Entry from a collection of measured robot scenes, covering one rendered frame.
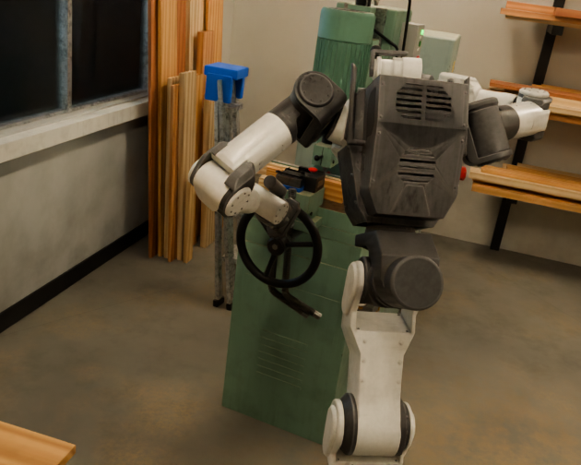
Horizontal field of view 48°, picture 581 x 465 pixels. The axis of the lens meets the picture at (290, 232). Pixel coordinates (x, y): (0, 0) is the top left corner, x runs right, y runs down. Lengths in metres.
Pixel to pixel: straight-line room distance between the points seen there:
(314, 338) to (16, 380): 1.19
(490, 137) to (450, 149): 0.21
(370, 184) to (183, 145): 2.26
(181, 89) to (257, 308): 1.51
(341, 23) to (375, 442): 1.23
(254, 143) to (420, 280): 0.46
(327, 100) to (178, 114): 2.13
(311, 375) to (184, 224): 1.54
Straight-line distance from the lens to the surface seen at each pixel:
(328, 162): 2.22
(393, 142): 1.40
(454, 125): 1.44
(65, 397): 2.70
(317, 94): 1.47
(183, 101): 3.51
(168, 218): 3.70
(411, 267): 1.35
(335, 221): 2.13
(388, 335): 1.57
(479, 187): 4.13
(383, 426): 1.59
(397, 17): 2.36
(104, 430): 2.54
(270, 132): 1.45
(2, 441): 1.70
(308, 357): 2.37
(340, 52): 2.12
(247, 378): 2.53
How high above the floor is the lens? 1.60
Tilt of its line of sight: 22 degrees down
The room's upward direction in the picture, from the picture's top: 8 degrees clockwise
